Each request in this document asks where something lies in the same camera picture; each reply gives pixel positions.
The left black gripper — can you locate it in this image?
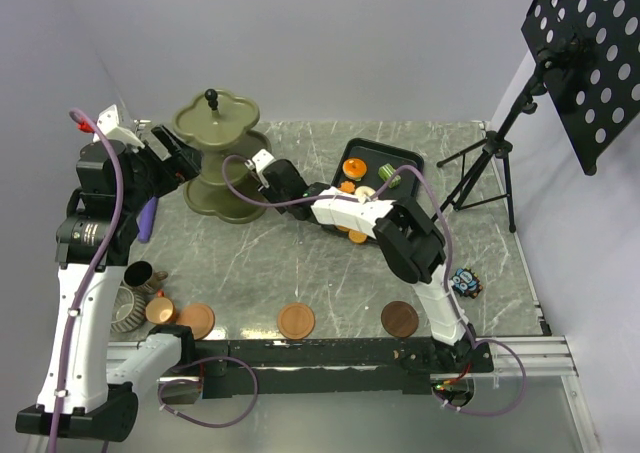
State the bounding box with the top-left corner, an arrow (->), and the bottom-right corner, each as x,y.
121,124 -> 203,214

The orange flower cookie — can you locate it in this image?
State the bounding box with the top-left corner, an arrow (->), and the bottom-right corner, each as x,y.
338,181 -> 356,194

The orange glazed donut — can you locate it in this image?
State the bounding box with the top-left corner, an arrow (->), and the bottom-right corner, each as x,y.
342,157 -> 368,181

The white cream donut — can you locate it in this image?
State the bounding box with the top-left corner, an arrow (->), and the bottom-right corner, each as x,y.
354,186 -> 376,203

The round orange cracker biscuit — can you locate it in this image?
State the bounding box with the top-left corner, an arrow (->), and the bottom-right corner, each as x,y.
348,230 -> 368,244

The green layered cake slice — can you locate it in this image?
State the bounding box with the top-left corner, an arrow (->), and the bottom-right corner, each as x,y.
378,163 -> 401,188

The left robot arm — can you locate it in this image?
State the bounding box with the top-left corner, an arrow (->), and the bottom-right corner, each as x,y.
15,126 -> 201,442

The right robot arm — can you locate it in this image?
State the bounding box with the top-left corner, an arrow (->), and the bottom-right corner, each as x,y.
246,150 -> 477,372

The green three-tier serving stand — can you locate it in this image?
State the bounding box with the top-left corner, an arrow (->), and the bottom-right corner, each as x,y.
173,88 -> 271,224

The black serving tray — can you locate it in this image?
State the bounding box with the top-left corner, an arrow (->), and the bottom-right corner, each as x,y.
331,138 -> 424,200

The dark metal cup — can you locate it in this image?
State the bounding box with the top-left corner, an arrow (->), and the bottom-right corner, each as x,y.
123,260 -> 168,295

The light wooden coaster middle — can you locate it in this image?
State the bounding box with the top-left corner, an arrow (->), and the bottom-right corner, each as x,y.
277,302 -> 315,340

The light wooden coaster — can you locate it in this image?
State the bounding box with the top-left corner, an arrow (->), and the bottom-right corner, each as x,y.
277,302 -> 315,340
176,303 -> 215,340

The copper cup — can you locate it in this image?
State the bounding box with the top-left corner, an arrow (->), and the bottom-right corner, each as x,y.
145,297 -> 178,325

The ribbed grey bowl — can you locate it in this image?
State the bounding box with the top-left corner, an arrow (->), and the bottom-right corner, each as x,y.
110,285 -> 146,333

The light wooden coaster left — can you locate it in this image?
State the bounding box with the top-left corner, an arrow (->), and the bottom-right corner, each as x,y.
176,303 -> 215,340

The dark wooden coaster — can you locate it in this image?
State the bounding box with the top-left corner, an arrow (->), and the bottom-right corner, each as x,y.
380,301 -> 419,338

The black tripod stand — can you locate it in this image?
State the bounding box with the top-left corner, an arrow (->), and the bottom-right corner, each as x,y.
436,40 -> 580,233

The small owl sticker box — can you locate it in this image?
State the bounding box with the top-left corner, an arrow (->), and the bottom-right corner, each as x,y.
450,268 -> 484,299

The black perforated board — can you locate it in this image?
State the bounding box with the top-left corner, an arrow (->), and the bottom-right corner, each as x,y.
521,0 -> 639,176

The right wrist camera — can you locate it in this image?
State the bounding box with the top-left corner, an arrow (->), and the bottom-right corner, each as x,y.
244,149 -> 275,187

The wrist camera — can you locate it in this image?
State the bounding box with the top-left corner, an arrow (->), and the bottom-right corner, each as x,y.
244,149 -> 275,187
96,104 -> 146,148

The purple handled tool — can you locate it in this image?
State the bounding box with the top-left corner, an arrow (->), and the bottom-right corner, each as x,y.
137,197 -> 158,244

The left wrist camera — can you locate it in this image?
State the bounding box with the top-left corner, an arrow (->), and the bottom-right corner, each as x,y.
96,104 -> 146,148

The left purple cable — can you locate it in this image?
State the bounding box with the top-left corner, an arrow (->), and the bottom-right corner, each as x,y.
45,107 -> 126,453

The purple cable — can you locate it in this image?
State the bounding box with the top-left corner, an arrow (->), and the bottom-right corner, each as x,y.
221,154 -> 528,418
45,107 -> 126,453

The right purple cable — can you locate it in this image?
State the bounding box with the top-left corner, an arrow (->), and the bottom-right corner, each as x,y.
221,154 -> 528,418

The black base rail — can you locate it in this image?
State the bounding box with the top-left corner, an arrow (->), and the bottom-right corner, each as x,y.
169,337 -> 494,399

